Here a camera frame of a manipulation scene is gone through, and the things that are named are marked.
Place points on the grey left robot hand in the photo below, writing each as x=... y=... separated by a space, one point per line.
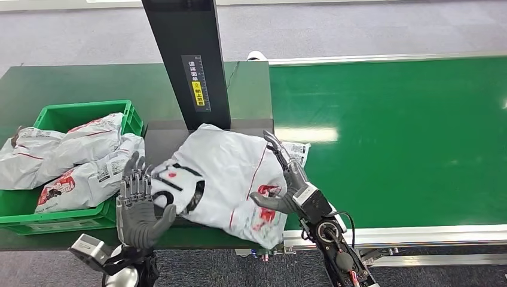
x=136 y=222

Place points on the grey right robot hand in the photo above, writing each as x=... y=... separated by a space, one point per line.
x=295 y=182

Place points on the large white poly mailer package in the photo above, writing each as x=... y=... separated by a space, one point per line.
x=229 y=170

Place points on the green plastic basket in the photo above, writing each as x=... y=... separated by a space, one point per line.
x=79 y=223

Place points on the white mailer with red print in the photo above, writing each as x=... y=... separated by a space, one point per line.
x=87 y=184

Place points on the white mailer with red stripe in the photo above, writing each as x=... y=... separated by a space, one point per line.
x=91 y=142

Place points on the green conveyor belt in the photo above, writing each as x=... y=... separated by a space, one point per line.
x=396 y=119

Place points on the black yellow ruler label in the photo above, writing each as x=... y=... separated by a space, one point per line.
x=197 y=85

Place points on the dark green table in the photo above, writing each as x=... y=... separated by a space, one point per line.
x=79 y=83

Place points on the black scale column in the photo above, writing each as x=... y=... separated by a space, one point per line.
x=186 y=35

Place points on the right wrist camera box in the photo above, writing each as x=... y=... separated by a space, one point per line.
x=319 y=204

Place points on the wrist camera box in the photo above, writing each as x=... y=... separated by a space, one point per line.
x=89 y=249
x=319 y=204

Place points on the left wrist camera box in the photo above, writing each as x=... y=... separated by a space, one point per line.
x=89 y=249

